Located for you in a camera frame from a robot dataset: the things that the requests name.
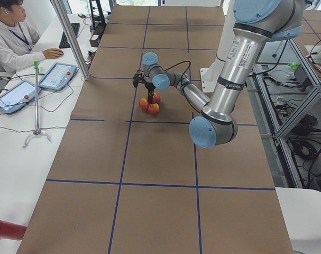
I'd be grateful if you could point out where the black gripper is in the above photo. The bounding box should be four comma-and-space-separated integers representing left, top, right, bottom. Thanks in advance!
145, 82, 155, 104

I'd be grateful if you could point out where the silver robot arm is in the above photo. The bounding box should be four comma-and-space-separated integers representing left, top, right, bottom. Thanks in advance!
141, 1, 304, 148

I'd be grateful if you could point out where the red yellow apple back-left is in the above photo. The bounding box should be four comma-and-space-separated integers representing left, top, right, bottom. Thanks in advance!
152, 93, 161, 104

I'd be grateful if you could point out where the red yellow apple back-right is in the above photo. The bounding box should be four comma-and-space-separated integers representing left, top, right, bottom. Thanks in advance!
139, 97, 149, 111

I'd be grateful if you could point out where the red yellow apple front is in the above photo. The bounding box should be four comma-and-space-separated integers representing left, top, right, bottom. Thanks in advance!
148, 103, 160, 115

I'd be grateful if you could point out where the far teach pendant tablet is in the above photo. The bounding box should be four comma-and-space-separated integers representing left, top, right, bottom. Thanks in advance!
38, 62, 77, 90

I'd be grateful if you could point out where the teach pendant tablet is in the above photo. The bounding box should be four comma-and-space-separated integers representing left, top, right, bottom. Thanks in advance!
38, 62, 77, 90
0, 80, 35, 114

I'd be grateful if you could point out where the black keyboard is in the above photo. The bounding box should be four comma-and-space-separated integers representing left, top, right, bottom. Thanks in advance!
58, 22, 81, 49

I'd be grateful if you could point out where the reacher grabber tool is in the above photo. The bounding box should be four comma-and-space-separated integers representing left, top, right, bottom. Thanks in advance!
22, 61, 52, 149

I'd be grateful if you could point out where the near teach pendant tablet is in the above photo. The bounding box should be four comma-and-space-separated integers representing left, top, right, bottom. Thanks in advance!
0, 80, 35, 114

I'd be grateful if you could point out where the person in white hoodie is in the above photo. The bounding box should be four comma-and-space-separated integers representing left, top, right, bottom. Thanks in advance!
0, 1, 63, 72

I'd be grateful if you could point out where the red cylinder bottle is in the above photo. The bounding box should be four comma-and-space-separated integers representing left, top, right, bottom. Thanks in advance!
0, 220, 27, 240

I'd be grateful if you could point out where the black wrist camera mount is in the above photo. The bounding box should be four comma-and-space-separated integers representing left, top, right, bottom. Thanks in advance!
133, 70, 144, 88

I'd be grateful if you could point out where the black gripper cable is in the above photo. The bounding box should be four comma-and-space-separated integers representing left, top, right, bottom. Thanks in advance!
162, 61, 192, 90

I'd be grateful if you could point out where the aluminium frame post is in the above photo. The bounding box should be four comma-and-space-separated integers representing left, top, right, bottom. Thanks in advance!
51, 0, 90, 80

